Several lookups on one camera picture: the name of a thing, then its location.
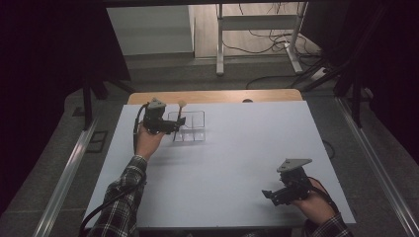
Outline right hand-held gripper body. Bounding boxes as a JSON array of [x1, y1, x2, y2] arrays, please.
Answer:
[[270, 158, 313, 207]]

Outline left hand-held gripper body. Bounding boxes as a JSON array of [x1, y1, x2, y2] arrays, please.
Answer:
[[142, 97, 176, 136]]

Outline black brush with orange tip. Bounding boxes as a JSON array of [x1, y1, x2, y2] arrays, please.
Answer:
[[172, 100, 188, 142]]

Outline clear plastic compartment organizer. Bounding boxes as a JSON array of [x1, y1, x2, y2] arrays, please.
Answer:
[[167, 110, 207, 143]]

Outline person's left hand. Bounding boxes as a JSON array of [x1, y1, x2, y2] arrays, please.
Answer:
[[134, 121, 166, 163]]

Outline person's right hand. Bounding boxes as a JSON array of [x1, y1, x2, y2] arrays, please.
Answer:
[[291, 187, 338, 226]]

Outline wooden table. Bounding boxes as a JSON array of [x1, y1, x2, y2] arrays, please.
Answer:
[[126, 88, 304, 106]]

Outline white table cover board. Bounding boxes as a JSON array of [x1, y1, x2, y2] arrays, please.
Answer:
[[83, 100, 358, 229]]

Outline black stand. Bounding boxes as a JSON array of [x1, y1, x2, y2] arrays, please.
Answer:
[[81, 73, 135, 130], [299, 6, 389, 128]]

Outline white cabinet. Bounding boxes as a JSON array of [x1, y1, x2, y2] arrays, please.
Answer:
[[107, 4, 196, 57]]

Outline black curtain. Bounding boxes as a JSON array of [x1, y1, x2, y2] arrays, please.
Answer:
[[0, 0, 132, 216], [300, 0, 419, 164]]

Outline white power strip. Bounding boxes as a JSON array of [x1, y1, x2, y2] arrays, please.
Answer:
[[310, 66, 330, 82]]

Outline left hand-held gripper black cable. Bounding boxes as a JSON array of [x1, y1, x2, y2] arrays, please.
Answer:
[[78, 102, 150, 237]]

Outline hand-held gripper black cable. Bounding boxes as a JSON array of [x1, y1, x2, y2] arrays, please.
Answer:
[[78, 102, 150, 237], [308, 176, 340, 214]]

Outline right hand-held gripper black cable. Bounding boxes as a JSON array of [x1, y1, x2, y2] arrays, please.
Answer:
[[308, 176, 340, 214]]

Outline thin black cable loop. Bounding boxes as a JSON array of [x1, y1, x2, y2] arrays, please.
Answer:
[[321, 139, 337, 161]]

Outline black floor frame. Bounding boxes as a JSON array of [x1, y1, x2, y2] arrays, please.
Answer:
[[85, 130, 109, 154]]

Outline aluminium rail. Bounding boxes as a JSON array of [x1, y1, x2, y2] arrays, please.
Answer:
[[32, 98, 107, 237], [335, 96, 419, 237]]

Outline black floor cables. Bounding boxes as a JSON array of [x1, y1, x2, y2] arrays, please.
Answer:
[[221, 2, 330, 91]]

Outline white metal desk frame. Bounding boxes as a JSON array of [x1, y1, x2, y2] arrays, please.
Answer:
[[215, 2, 309, 77]]

